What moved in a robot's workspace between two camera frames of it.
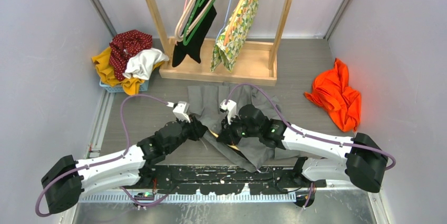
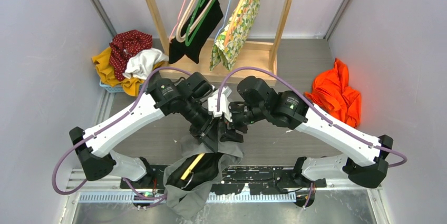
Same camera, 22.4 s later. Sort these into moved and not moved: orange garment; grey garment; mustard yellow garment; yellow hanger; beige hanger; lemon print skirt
Moved: grey garment; yellow hanger
Not moved: orange garment; beige hanger; mustard yellow garment; lemon print skirt
